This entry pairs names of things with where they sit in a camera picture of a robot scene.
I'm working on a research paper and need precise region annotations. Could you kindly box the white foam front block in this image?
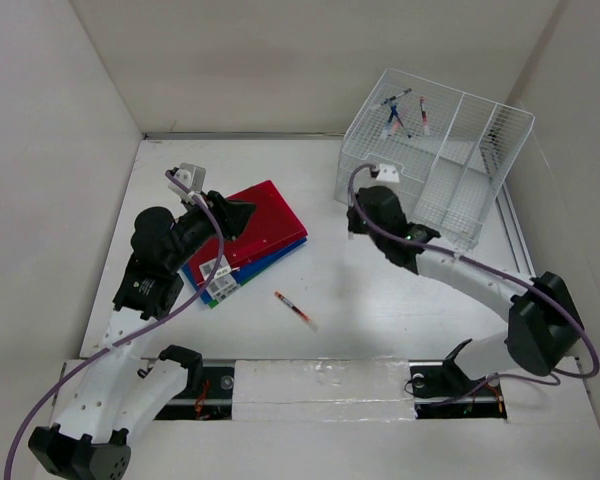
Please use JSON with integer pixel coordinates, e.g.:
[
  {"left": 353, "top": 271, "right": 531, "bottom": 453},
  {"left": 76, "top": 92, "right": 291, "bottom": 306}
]
[{"left": 232, "top": 358, "right": 415, "bottom": 423}]

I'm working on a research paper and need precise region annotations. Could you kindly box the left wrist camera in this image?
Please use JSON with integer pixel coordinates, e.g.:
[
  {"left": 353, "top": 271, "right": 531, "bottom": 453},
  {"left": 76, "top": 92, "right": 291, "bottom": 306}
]
[{"left": 166, "top": 163, "right": 206, "bottom": 195}]

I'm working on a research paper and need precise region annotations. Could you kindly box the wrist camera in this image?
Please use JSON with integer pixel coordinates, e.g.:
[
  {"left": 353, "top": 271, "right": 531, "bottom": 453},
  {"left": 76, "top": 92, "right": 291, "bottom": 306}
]
[
  {"left": 370, "top": 164, "right": 400, "bottom": 183},
  {"left": 166, "top": 163, "right": 206, "bottom": 195}
]

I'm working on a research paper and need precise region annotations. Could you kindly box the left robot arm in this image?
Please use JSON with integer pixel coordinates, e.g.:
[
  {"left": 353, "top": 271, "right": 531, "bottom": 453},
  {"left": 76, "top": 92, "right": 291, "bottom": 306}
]
[{"left": 28, "top": 191, "right": 256, "bottom": 479}]

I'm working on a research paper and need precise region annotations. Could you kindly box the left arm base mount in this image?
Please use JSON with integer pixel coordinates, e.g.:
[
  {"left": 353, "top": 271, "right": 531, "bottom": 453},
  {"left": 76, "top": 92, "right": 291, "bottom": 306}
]
[{"left": 155, "top": 345, "right": 235, "bottom": 421}]

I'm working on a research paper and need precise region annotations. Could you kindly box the red plastic folder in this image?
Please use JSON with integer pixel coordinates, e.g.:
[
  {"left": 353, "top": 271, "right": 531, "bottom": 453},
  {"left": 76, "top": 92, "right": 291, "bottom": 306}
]
[{"left": 214, "top": 180, "right": 308, "bottom": 280}]

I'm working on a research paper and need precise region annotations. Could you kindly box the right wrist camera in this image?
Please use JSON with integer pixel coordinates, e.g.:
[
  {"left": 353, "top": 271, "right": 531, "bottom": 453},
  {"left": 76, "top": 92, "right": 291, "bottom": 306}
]
[{"left": 370, "top": 164, "right": 400, "bottom": 183}]

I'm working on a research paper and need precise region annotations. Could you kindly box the teal cap gel pen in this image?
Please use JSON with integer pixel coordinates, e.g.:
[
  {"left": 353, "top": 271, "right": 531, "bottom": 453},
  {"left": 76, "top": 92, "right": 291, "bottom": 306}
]
[{"left": 370, "top": 88, "right": 412, "bottom": 111}]

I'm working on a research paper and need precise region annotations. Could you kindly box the aluminium rail right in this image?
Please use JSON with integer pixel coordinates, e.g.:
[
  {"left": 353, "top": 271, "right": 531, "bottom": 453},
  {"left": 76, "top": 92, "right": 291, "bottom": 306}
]
[{"left": 496, "top": 184, "right": 535, "bottom": 275}]

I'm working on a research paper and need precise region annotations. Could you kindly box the blue cap gel pen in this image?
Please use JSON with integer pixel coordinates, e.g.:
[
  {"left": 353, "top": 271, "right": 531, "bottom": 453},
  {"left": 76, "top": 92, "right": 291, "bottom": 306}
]
[{"left": 380, "top": 107, "right": 401, "bottom": 141}]

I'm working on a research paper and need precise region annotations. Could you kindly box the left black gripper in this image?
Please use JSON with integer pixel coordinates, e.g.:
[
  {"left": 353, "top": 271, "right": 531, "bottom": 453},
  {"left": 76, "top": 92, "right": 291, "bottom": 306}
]
[{"left": 166, "top": 189, "right": 255, "bottom": 272}]

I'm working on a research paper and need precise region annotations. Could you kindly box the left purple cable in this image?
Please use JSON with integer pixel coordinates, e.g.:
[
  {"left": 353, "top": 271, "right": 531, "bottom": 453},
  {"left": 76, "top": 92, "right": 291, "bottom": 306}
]
[{"left": 3, "top": 169, "right": 226, "bottom": 480}]

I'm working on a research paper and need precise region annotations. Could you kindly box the white wire mesh organizer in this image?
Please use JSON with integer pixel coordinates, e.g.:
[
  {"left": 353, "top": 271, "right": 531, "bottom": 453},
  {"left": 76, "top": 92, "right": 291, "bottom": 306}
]
[{"left": 334, "top": 68, "right": 535, "bottom": 250}]

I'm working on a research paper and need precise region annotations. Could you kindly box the blue plastic folder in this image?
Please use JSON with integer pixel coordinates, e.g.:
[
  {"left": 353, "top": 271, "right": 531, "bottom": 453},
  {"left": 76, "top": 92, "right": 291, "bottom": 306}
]
[{"left": 200, "top": 238, "right": 307, "bottom": 308}]

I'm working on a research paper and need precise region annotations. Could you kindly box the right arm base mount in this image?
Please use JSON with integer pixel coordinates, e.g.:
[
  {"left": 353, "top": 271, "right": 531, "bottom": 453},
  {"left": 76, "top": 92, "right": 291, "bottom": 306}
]
[{"left": 403, "top": 340, "right": 507, "bottom": 420}]

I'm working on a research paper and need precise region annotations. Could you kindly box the pink highlighter pen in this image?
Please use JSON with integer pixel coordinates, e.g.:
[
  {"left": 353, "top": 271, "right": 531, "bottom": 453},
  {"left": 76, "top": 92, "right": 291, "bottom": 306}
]
[{"left": 382, "top": 104, "right": 409, "bottom": 140}]

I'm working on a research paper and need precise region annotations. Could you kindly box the orange red gel pen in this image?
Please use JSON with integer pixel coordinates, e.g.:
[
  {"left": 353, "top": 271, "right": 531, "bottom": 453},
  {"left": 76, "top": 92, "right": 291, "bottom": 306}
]
[{"left": 274, "top": 291, "right": 318, "bottom": 331}]

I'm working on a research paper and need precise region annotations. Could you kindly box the dark blue clip pen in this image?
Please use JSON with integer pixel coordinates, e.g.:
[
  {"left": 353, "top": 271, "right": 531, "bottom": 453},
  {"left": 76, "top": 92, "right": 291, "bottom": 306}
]
[{"left": 388, "top": 104, "right": 414, "bottom": 139}]

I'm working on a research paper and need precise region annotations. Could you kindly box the green plastic folder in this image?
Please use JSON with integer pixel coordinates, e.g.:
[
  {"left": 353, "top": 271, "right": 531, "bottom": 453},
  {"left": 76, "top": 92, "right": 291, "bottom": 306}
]
[{"left": 200, "top": 275, "right": 254, "bottom": 308}]

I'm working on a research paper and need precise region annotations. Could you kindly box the dark red gel pen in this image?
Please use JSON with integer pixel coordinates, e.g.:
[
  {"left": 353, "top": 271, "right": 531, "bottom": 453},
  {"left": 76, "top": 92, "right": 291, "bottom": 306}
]
[{"left": 419, "top": 96, "right": 431, "bottom": 137}]

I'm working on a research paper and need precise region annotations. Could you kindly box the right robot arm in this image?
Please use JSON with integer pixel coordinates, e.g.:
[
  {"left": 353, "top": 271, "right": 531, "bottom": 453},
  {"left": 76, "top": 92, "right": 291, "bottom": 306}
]
[{"left": 347, "top": 186, "right": 583, "bottom": 394}]

